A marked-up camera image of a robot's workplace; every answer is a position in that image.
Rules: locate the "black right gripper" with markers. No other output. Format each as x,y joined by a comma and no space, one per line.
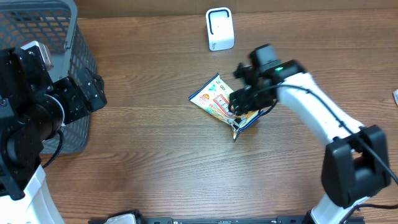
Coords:
240,104

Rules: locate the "colourful wet wipes pack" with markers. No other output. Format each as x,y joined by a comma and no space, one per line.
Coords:
213,97

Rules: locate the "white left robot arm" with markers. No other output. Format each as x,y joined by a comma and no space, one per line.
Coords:
33,110

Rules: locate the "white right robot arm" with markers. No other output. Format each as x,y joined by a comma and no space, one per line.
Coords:
356,161

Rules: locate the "white barcode scanner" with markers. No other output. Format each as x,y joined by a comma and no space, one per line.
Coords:
219,24

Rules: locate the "white object at right edge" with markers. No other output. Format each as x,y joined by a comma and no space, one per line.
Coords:
395,96

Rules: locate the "grey plastic mesh basket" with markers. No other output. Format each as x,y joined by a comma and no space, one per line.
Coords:
53,23

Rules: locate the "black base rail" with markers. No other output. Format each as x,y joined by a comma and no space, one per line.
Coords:
135,216

